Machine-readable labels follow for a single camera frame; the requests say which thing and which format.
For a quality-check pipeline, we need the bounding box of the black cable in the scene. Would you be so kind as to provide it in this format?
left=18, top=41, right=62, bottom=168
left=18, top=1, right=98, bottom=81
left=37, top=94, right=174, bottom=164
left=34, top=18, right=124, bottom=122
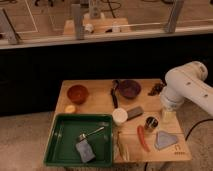
left=185, top=118, right=213, bottom=142

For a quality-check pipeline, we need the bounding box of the green plastic tray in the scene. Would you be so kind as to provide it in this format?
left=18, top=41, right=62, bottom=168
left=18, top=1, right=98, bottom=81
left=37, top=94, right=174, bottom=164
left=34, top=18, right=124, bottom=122
left=44, top=114, right=113, bottom=167

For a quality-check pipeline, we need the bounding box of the white cup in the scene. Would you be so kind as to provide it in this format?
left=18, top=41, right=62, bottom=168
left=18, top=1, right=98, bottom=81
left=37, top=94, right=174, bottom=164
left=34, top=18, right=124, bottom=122
left=112, top=108, right=128, bottom=126

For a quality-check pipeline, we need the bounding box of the metal cup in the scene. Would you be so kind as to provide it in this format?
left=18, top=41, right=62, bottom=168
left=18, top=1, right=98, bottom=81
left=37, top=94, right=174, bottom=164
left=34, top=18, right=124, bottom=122
left=144, top=117, right=158, bottom=132

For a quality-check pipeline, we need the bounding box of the grey triangular cloth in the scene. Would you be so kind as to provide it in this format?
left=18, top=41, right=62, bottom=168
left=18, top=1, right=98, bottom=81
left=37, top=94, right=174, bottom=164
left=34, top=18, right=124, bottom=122
left=155, top=131, right=178, bottom=150

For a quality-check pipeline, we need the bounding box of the small yellow round item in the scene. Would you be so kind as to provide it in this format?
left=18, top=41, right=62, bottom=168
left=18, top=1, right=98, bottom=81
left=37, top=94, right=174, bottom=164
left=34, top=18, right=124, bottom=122
left=65, top=105, right=77, bottom=113

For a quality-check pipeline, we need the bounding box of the grey sponge block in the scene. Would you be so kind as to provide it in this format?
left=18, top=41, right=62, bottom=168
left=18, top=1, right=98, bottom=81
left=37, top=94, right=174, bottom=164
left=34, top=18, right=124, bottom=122
left=127, top=106, right=144, bottom=120

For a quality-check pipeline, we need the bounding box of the grey-blue sponge in tray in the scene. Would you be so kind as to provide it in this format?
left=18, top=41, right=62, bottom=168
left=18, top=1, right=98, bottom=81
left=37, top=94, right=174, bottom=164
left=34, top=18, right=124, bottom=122
left=76, top=139, right=95, bottom=163

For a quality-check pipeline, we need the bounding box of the black spatula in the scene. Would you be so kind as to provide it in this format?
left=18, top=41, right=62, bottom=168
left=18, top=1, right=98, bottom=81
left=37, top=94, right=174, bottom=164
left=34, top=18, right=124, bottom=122
left=110, top=80, right=119, bottom=109

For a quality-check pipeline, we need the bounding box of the red chili pepper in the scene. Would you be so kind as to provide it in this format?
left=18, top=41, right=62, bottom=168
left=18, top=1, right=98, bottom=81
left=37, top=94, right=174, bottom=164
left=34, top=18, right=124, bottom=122
left=137, top=125, right=150, bottom=152

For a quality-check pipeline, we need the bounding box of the orange-brown bowl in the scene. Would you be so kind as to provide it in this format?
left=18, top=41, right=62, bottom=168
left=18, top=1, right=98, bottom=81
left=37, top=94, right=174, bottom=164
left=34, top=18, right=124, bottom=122
left=67, top=85, right=89, bottom=105

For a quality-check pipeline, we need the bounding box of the purple bowl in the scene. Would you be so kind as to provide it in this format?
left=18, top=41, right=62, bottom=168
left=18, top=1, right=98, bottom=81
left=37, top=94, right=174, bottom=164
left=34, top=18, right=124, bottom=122
left=118, top=80, right=141, bottom=99

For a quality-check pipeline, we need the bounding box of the wooden board background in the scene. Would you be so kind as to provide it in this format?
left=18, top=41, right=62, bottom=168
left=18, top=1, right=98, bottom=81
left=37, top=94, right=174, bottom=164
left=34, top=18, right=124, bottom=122
left=62, top=17, right=132, bottom=36

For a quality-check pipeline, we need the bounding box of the dark grape bunch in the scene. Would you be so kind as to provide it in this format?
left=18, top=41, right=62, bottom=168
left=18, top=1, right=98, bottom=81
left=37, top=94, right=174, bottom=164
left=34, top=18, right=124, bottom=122
left=148, top=83, right=164, bottom=96

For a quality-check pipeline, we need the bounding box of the metal spoon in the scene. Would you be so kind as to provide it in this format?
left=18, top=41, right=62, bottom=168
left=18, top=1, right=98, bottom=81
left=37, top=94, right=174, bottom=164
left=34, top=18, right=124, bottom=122
left=78, top=127, right=104, bottom=141

